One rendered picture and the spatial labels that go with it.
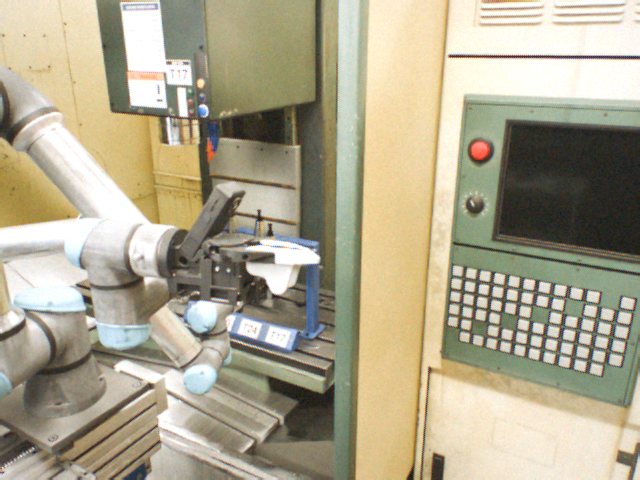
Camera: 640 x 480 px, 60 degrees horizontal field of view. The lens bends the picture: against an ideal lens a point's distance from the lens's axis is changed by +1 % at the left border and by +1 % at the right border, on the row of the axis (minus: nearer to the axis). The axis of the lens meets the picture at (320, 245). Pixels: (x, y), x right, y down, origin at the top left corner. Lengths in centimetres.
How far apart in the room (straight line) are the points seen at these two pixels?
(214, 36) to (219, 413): 116
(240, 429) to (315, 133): 122
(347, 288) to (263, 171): 147
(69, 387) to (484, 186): 98
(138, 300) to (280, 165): 164
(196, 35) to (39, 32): 136
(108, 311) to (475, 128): 89
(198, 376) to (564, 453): 97
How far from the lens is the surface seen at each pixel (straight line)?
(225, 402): 190
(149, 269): 78
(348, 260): 105
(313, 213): 244
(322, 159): 236
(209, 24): 178
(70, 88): 311
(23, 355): 107
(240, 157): 254
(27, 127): 101
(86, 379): 120
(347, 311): 110
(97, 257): 82
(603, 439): 164
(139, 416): 134
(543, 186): 135
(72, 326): 115
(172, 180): 341
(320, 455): 168
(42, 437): 118
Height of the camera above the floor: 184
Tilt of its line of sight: 20 degrees down
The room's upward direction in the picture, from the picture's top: straight up
